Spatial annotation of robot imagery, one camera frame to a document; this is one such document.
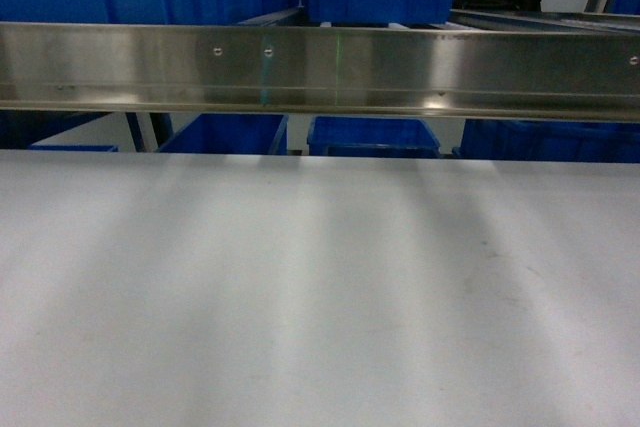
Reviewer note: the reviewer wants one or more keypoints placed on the blue bin lower middle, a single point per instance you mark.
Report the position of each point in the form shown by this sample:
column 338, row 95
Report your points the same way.
column 371, row 137

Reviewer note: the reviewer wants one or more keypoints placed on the blue bin edge far left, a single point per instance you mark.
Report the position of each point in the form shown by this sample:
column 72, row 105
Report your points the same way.
column 75, row 148

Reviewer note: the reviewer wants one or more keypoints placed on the blue bin lower left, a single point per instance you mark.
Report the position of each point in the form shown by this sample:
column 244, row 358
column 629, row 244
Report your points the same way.
column 231, row 134

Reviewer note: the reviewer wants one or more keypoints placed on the blue bin lower right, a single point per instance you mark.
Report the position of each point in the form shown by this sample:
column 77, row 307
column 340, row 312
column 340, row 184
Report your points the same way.
column 549, row 141

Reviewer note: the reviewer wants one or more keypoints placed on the stainless steel shelf rail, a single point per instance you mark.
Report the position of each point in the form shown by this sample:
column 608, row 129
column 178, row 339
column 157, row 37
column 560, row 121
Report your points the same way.
column 493, row 65

